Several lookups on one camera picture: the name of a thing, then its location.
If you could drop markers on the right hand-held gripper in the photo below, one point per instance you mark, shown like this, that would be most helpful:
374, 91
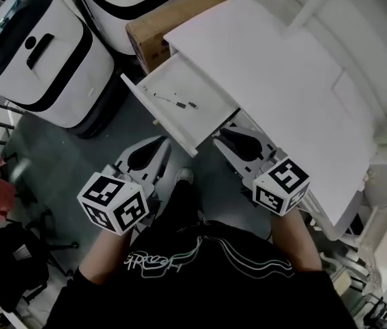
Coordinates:
279, 190

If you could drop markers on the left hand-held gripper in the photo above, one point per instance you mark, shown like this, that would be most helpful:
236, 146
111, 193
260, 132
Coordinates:
107, 201

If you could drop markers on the small white desk drawer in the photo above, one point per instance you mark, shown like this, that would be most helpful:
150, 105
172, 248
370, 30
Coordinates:
200, 122

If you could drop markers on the black and white marker pen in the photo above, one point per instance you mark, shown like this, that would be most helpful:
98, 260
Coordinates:
164, 98

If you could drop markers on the person's left forearm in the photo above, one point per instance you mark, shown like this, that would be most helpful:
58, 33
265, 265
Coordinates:
107, 255

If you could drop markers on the person's right forearm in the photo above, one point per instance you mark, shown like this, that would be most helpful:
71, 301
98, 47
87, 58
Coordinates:
296, 242

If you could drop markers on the white desk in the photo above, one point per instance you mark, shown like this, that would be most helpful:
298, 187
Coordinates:
265, 63

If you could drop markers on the person's white shoe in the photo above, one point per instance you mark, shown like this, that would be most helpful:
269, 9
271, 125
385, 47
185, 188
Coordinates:
184, 176

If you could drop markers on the person's black trouser leg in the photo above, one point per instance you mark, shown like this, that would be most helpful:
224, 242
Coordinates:
186, 204

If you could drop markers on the black swivel chair base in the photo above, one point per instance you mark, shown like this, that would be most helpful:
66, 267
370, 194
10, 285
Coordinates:
73, 244

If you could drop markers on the person's black printed shirt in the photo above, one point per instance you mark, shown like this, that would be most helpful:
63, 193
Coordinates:
197, 296

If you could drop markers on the brown cardboard box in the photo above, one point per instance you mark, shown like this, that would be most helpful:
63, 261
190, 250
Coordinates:
166, 15

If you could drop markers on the white black mobile robot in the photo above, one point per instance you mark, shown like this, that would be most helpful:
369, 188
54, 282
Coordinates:
128, 12

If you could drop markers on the black backpack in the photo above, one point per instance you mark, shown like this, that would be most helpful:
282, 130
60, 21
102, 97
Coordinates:
8, 262

